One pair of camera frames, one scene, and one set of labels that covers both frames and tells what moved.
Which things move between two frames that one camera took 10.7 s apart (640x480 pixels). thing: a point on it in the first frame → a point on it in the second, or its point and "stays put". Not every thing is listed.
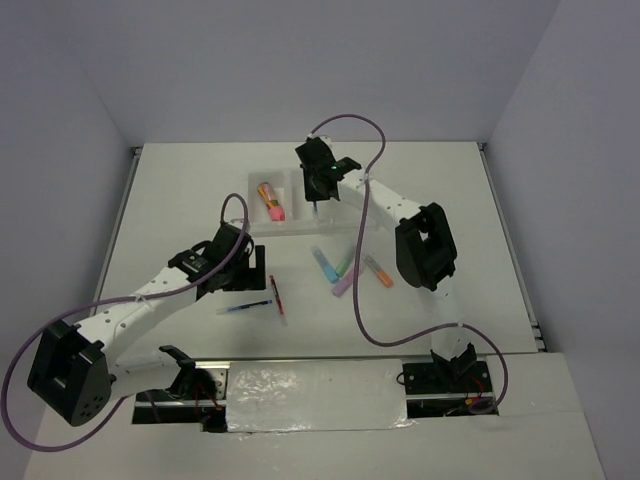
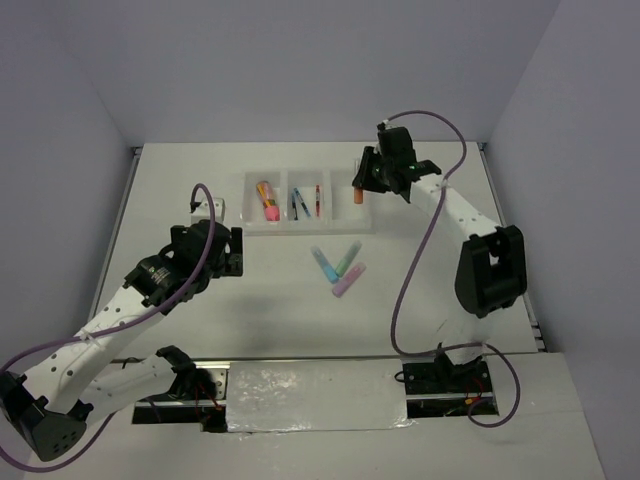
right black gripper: x=313 y=195 → x=363 y=178
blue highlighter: x=327 y=268 stays put
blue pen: x=226 y=310 → x=294 y=202
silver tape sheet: x=288 y=396 stays put
